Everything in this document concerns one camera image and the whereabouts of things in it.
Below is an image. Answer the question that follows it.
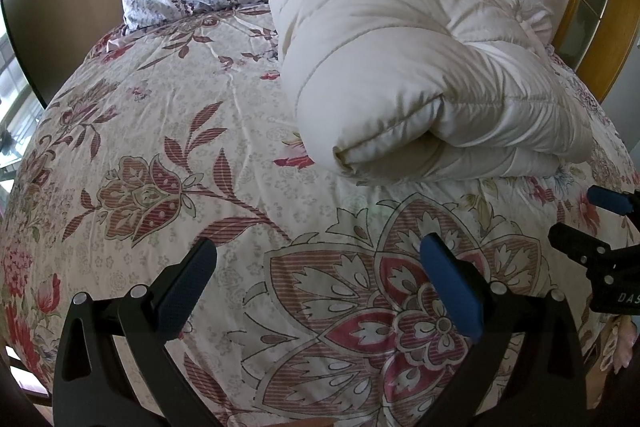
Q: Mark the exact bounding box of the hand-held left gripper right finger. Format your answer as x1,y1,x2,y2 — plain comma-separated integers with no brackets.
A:
419,233,588,427

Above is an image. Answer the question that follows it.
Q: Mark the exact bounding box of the wooden headboard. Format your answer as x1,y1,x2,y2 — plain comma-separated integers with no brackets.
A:
520,0,640,108

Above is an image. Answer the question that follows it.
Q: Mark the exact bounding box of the white quilted duvet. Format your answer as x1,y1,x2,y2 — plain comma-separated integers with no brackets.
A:
266,0,596,185

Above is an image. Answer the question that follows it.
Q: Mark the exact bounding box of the window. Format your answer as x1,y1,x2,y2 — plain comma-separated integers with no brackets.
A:
0,29,48,192

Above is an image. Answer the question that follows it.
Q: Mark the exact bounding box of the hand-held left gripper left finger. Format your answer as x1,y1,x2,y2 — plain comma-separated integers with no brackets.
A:
52,238,226,427

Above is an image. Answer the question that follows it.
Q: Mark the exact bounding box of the floral bed blanket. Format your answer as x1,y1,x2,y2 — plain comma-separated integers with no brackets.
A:
0,4,640,427

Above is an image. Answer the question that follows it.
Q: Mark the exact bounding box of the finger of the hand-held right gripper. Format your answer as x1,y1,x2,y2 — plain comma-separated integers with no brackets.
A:
547,222,640,266
586,185,640,216

